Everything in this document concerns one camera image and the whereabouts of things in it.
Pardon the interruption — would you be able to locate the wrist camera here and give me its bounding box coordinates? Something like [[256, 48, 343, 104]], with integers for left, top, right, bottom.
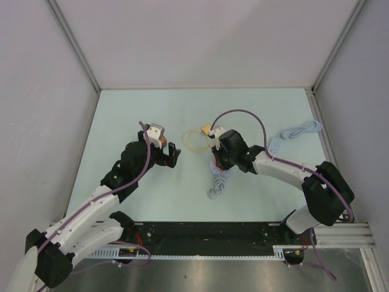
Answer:
[[208, 127, 226, 150], [146, 123, 165, 149]]

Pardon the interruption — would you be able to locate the dark red cube socket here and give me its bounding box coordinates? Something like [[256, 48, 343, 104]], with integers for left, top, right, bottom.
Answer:
[[160, 136, 168, 148]]

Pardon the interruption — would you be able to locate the round light blue power strip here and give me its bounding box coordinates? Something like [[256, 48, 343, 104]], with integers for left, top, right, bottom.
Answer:
[[207, 169, 233, 200]]

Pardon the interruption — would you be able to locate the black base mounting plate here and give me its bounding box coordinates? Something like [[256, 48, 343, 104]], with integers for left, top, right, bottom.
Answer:
[[119, 221, 309, 257]]

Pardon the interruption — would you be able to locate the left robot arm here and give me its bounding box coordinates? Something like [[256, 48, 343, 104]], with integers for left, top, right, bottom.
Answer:
[[25, 123, 181, 288]]

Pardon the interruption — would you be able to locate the white slotted cable duct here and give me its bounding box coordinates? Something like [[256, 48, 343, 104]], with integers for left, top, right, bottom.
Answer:
[[88, 246, 305, 261]]

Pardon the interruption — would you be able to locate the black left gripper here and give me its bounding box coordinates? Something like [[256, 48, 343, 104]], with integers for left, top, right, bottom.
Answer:
[[134, 131, 179, 179]]

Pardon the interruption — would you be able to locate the pink square plug adapter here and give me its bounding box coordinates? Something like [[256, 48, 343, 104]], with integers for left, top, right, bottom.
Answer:
[[210, 158, 225, 175]]

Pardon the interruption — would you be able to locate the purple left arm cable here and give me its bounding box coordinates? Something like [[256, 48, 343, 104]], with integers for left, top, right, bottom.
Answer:
[[36, 121, 153, 291]]

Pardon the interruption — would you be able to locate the yellow USB charger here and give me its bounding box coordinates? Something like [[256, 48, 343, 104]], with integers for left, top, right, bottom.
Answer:
[[200, 125, 211, 136]]

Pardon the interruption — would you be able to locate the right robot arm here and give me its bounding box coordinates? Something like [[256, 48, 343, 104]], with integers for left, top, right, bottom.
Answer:
[[208, 128, 355, 244]]

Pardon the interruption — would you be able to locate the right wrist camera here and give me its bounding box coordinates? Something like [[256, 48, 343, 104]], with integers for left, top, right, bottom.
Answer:
[[208, 127, 226, 150]]

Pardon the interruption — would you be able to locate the light blue rectangular power strip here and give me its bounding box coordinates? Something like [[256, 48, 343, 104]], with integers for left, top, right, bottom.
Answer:
[[268, 120, 322, 155]]

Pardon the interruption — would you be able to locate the yellow charging cable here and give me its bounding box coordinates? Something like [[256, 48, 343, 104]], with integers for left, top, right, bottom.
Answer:
[[182, 124, 216, 153]]

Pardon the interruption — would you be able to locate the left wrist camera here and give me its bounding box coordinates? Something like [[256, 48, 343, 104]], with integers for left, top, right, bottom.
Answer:
[[146, 123, 165, 149]]

